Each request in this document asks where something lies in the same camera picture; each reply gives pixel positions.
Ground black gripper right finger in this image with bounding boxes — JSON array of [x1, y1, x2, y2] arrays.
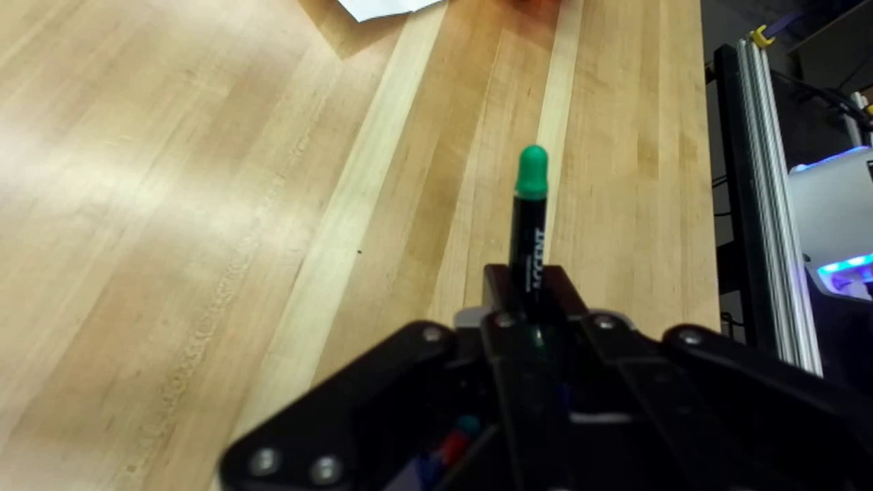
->
[[539, 263, 873, 491]]

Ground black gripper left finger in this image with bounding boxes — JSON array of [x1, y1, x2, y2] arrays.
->
[[215, 263, 583, 491]]

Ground black marker with green cap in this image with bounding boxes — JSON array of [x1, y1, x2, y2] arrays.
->
[[504, 142, 550, 330]]

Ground red pen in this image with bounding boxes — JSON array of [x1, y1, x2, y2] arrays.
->
[[433, 432, 478, 466]]

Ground green pen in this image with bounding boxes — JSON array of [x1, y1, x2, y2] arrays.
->
[[453, 413, 485, 439]]

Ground computer case with lights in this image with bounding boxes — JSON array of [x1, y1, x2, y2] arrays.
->
[[786, 146, 873, 308]]

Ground white paper sheet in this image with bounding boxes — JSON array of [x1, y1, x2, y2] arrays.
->
[[336, 0, 449, 24]]

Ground aluminium frame rail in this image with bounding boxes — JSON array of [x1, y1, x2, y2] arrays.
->
[[709, 35, 827, 377]]

